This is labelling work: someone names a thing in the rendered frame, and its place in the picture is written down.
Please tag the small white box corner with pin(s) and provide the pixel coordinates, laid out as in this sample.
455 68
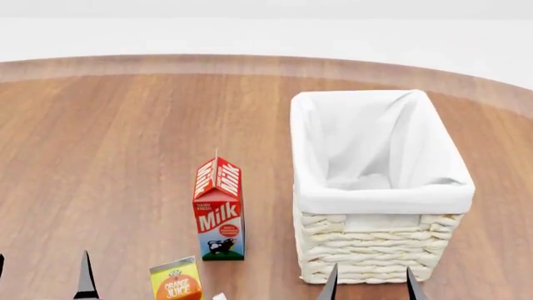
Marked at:
219 296

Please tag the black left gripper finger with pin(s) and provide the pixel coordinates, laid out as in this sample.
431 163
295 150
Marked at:
1 265
86 278

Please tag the red milk carton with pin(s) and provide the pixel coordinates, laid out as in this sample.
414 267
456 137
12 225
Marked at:
220 215

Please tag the white lined wicker basket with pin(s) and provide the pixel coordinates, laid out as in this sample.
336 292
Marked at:
375 187

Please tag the orange juice carton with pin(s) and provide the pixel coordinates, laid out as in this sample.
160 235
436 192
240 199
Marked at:
177 281

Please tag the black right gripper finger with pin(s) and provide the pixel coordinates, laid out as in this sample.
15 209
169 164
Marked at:
413 287
330 286

